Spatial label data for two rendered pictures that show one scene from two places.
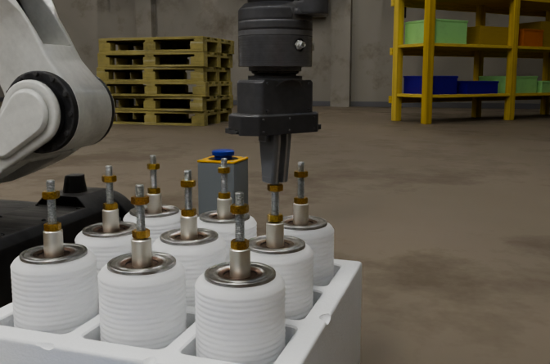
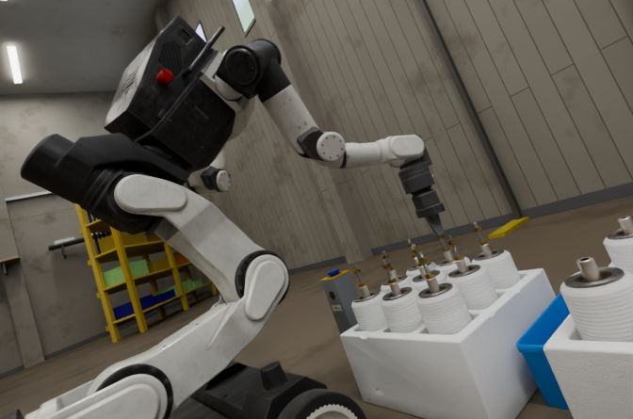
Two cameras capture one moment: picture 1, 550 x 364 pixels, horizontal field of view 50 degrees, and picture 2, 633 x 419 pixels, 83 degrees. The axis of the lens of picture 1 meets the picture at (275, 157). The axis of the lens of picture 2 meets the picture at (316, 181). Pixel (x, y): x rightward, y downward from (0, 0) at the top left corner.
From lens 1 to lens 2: 107 cm
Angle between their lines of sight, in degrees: 57
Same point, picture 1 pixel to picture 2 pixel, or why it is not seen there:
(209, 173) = (340, 282)
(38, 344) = (489, 316)
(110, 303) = (484, 283)
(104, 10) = not seen: outside the picture
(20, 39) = (232, 236)
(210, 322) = (509, 268)
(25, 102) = (268, 269)
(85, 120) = not seen: hidden behind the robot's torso
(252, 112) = (436, 202)
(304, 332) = not seen: hidden behind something
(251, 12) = (420, 166)
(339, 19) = (16, 296)
